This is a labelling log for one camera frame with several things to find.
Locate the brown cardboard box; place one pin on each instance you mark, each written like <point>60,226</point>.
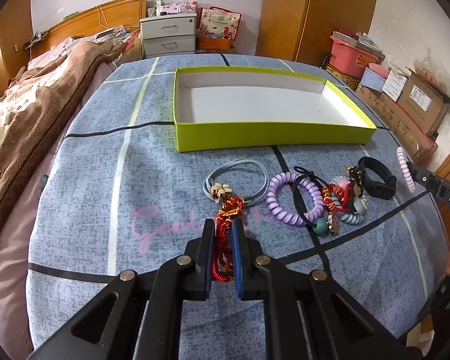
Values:
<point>425,104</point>

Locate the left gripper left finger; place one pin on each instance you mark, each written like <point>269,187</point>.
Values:
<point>200,275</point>

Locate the pink plastic tub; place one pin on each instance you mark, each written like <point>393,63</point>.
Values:
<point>349,59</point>

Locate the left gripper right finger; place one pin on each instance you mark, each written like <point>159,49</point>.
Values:
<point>249,281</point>

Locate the red white gift bag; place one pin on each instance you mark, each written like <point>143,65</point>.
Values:
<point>219,22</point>

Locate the light blue storage box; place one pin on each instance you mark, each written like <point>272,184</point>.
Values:
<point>374,77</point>

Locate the wooden headboard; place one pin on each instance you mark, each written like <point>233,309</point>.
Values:
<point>126,13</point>

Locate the blue patterned bed sheet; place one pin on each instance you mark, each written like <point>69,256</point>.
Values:
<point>121,197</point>

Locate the grey drawer cabinet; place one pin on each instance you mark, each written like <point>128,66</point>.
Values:
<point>168,34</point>

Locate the orange box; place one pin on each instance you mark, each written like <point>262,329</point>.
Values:
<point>214,43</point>

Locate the pink items on cabinet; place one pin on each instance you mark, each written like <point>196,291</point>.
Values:
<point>160,8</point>

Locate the wooden wardrobe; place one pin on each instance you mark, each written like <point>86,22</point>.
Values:
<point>300,30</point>

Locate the black smart band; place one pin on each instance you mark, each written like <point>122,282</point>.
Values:
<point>377,180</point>

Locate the green shallow cardboard box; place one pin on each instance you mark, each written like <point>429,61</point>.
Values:
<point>233,107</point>

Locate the brown fleece blanket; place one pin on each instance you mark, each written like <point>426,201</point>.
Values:
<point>37,107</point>

